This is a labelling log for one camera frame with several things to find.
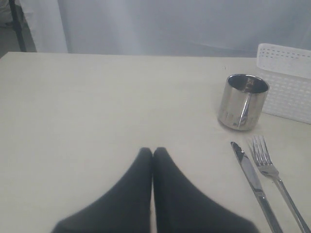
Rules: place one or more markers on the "white plastic perforated basket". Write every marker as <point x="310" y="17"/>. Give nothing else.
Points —
<point x="287" y="70"/>

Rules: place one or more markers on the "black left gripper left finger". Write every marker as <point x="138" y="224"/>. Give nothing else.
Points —
<point x="125" y="208"/>

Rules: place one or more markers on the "shiny steel cup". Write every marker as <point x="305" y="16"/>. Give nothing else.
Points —
<point x="242" y="101"/>

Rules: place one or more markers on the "steel fork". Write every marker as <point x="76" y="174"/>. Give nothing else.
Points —
<point x="265" y="166"/>

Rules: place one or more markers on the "black metal stand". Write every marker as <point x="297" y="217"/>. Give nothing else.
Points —
<point x="12" y="16"/>

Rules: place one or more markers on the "steel table knife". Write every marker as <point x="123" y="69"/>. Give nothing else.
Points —
<point x="255" y="184"/>

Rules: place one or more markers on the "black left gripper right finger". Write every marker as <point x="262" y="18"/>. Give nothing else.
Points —
<point x="182" y="208"/>

